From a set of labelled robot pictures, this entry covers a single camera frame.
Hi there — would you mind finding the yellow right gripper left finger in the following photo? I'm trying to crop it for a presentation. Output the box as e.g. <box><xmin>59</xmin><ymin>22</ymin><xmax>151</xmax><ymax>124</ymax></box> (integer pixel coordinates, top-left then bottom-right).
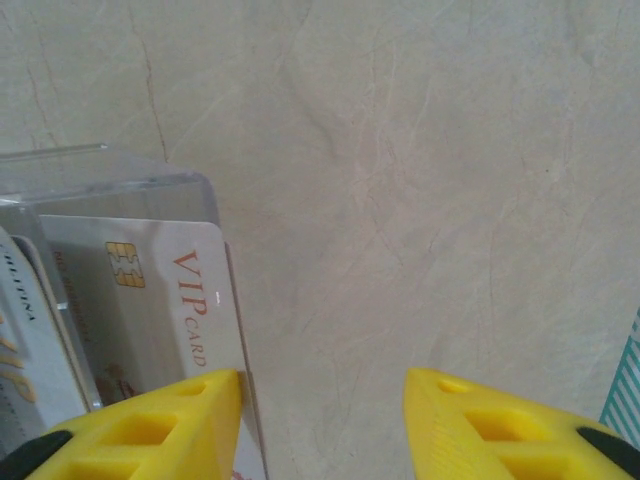
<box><xmin>0</xmin><ymin>368</ymin><xmax>244</xmax><ymax>480</ymax></box>

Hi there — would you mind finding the white card red VIP print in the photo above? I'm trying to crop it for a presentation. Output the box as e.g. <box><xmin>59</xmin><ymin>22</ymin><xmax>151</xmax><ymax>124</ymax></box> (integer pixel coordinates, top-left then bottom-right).
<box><xmin>39</xmin><ymin>214</ymin><xmax>266</xmax><ymax>480</ymax></box>

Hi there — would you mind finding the silver card gold VIP print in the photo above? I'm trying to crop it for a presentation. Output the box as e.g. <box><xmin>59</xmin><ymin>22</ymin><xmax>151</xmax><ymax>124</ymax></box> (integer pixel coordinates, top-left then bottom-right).
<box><xmin>0</xmin><ymin>227</ymin><xmax>94</xmax><ymax>441</ymax></box>

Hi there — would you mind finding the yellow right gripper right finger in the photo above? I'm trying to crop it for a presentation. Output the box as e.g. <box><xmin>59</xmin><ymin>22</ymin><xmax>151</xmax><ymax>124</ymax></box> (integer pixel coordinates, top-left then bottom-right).
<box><xmin>403</xmin><ymin>367</ymin><xmax>640</xmax><ymax>480</ymax></box>

